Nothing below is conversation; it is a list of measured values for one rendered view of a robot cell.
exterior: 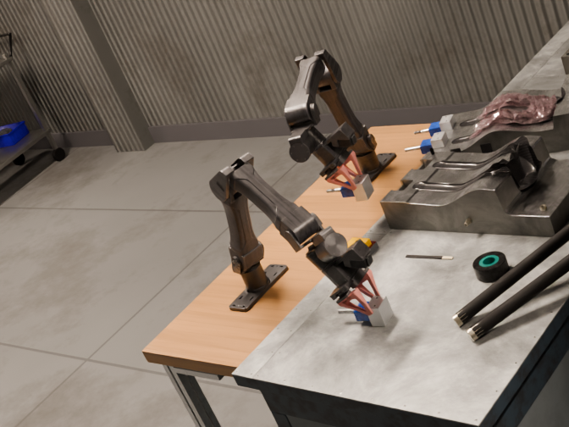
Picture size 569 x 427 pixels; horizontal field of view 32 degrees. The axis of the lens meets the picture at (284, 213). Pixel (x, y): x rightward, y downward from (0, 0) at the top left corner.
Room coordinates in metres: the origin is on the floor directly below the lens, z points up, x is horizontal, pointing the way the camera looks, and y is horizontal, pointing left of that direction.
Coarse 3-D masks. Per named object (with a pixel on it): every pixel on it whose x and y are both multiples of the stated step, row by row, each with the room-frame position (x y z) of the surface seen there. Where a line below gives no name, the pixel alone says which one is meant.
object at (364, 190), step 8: (360, 176) 2.45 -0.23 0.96; (368, 176) 2.44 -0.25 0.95; (360, 184) 2.41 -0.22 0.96; (368, 184) 2.43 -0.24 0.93; (328, 192) 2.50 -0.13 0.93; (344, 192) 2.45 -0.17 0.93; (352, 192) 2.43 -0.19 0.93; (360, 192) 2.41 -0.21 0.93; (368, 192) 2.42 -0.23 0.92; (360, 200) 2.42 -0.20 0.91
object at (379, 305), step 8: (376, 296) 2.01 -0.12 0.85; (384, 296) 2.00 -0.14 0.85; (360, 304) 2.03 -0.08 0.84; (368, 304) 1.99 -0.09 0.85; (376, 304) 1.98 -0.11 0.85; (384, 304) 1.98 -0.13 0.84; (344, 312) 2.05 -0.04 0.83; (352, 312) 2.03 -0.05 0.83; (360, 312) 2.00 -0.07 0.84; (376, 312) 1.97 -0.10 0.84; (384, 312) 1.97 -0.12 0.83; (392, 312) 2.00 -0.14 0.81; (360, 320) 2.00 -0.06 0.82; (368, 320) 1.99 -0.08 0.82; (376, 320) 1.97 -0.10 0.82; (384, 320) 1.97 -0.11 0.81
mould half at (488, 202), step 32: (448, 160) 2.46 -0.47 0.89; (480, 160) 2.39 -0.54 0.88; (544, 160) 2.26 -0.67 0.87; (416, 192) 2.36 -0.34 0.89; (448, 192) 2.29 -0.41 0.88; (480, 192) 2.14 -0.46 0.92; (512, 192) 2.15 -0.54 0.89; (544, 192) 2.13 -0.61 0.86; (416, 224) 2.32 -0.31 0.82; (448, 224) 2.24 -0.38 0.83; (480, 224) 2.17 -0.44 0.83; (512, 224) 2.10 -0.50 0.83; (544, 224) 2.03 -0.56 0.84
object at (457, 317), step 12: (564, 228) 1.88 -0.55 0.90; (552, 240) 1.87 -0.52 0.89; (564, 240) 1.86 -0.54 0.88; (540, 252) 1.86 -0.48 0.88; (552, 252) 1.86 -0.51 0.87; (528, 264) 1.85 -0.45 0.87; (504, 276) 1.86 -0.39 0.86; (516, 276) 1.85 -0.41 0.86; (492, 288) 1.85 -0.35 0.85; (504, 288) 1.84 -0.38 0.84; (480, 300) 1.84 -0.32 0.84; (492, 300) 1.84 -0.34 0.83; (468, 312) 1.84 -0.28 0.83
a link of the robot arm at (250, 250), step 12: (228, 204) 2.27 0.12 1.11; (240, 204) 2.28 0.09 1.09; (228, 216) 2.32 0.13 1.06; (240, 216) 2.29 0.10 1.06; (240, 228) 2.30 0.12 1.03; (240, 240) 2.32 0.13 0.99; (252, 240) 2.33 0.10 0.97; (240, 252) 2.33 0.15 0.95; (252, 252) 2.34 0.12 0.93; (252, 264) 2.36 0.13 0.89
